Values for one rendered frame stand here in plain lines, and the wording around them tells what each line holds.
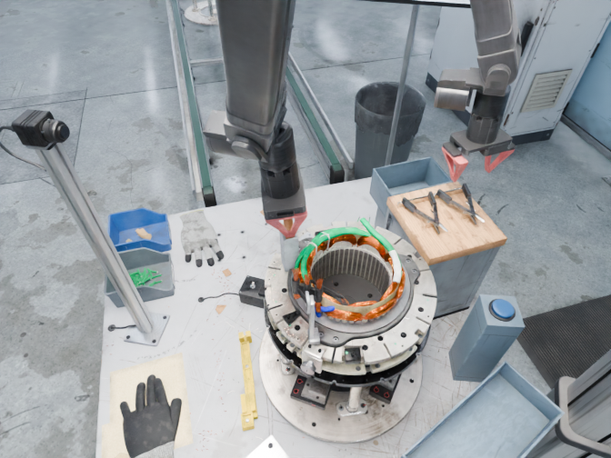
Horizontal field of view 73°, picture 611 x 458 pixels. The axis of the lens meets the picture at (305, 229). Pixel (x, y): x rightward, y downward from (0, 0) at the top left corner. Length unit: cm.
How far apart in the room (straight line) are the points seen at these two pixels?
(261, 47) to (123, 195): 249
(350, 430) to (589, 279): 186
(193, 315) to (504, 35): 92
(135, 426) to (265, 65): 84
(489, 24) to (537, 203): 219
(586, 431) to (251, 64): 84
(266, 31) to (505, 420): 69
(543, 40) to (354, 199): 178
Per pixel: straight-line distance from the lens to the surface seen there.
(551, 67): 305
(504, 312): 89
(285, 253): 76
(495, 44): 78
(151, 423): 103
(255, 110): 46
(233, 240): 129
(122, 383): 112
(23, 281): 258
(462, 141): 89
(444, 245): 93
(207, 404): 104
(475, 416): 80
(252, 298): 111
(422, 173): 118
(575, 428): 97
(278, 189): 62
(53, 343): 227
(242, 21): 34
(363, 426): 99
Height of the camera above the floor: 173
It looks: 47 degrees down
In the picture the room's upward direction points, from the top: straight up
